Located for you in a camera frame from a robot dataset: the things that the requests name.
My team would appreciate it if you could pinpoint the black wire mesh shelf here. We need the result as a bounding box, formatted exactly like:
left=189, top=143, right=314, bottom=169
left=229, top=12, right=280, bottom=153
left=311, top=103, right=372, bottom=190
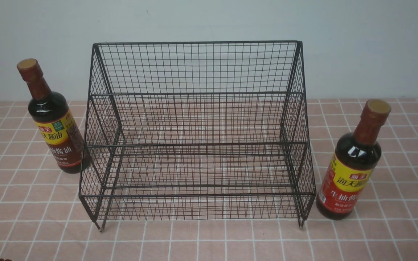
left=78, top=40, right=316, bottom=230

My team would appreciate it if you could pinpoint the soy sauce bottle red label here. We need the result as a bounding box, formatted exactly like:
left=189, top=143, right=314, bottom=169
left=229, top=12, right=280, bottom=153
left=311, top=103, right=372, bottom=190
left=316, top=99, right=391, bottom=220

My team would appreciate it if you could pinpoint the soy sauce bottle brown label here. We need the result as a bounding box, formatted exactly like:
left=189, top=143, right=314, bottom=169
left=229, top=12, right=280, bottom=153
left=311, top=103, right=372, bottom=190
left=17, top=58, right=91, bottom=174

